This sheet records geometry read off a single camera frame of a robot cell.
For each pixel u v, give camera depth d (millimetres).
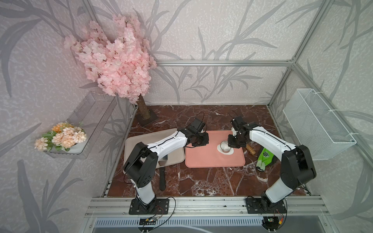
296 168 450
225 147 912
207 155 883
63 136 494
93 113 740
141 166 459
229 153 907
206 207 757
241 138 663
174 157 916
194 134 657
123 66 691
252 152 915
